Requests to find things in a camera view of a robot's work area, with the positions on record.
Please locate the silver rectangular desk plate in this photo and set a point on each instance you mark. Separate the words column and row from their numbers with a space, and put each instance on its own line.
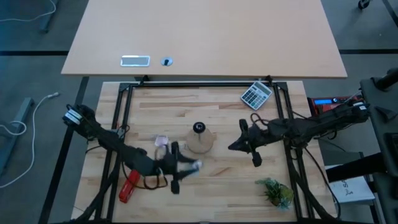
column 135, row 61

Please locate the large beige desk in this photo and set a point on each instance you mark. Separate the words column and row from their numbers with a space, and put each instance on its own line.
column 202, row 37

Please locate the wooden base table lamp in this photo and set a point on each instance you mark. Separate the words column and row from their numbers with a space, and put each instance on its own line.
column 200, row 143

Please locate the black caster wheel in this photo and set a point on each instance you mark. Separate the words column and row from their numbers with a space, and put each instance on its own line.
column 363, row 3

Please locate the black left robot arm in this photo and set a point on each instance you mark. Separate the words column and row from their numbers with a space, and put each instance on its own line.
column 105, row 138

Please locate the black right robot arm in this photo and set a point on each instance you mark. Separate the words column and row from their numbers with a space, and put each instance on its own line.
column 311, row 127

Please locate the small green potted plant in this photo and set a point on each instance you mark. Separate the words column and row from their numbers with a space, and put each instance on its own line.
column 276, row 193

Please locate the black equipment cart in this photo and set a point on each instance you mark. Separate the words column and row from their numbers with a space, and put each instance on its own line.
column 382, row 124

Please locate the black aluminium frame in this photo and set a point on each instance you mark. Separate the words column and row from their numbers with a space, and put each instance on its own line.
column 199, row 85

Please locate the white globe lightbulb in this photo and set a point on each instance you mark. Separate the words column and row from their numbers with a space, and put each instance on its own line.
column 195, row 165

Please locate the white paper bag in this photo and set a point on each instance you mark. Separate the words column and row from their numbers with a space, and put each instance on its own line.
column 351, row 189

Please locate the grey desk calculator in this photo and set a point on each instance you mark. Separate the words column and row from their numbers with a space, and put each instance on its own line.
column 256, row 95

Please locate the red stapler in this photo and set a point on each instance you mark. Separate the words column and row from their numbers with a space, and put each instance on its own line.
column 129, row 186

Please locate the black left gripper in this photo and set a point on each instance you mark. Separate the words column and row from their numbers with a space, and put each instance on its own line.
column 164, row 165

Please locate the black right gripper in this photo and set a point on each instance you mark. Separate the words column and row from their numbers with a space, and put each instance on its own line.
column 258, row 135

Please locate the grey desk leg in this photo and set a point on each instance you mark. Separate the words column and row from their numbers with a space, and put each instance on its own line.
column 46, row 25
column 21, row 112

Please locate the red power supply unit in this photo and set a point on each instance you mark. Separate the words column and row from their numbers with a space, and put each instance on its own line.
column 323, row 104

